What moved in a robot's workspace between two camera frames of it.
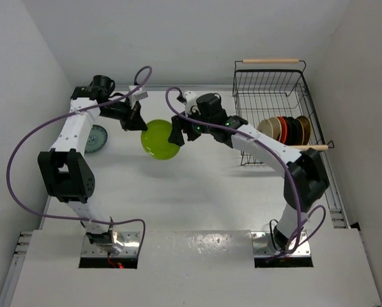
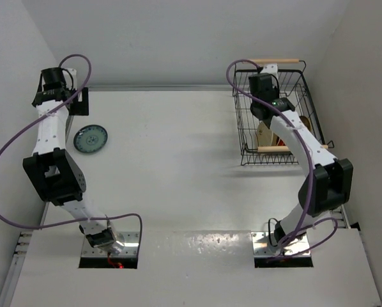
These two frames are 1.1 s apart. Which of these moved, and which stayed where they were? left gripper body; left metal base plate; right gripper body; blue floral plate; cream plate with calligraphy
Moved: left gripper body; right gripper body
Stayed: left metal base plate; blue floral plate; cream plate with calligraphy
